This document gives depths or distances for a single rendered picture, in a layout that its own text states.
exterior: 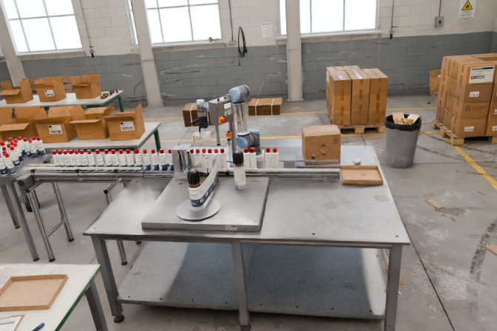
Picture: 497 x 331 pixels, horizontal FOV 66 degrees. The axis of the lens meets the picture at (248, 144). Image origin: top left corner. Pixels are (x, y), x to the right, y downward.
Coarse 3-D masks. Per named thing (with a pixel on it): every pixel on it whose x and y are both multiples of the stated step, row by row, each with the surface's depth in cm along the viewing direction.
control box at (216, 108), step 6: (210, 102) 301; (216, 102) 299; (222, 102) 300; (210, 108) 303; (216, 108) 298; (222, 108) 302; (210, 114) 306; (216, 114) 300; (222, 114) 303; (210, 120) 308; (216, 120) 303; (228, 120) 309
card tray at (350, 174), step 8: (344, 168) 316; (352, 168) 315; (360, 168) 313; (368, 168) 312; (376, 168) 311; (344, 176) 304; (352, 176) 303; (360, 176) 302; (368, 176) 301; (376, 176) 300; (376, 184) 289
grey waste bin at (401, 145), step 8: (392, 136) 481; (400, 136) 473; (408, 136) 471; (416, 136) 476; (392, 144) 486; (400, 144) 478; (408, 144) 476; (392, 152) 490; (400, 152) 483; (408, 152) 481; (392, 160) 494; (400, 160) 487; (408, 160) 486
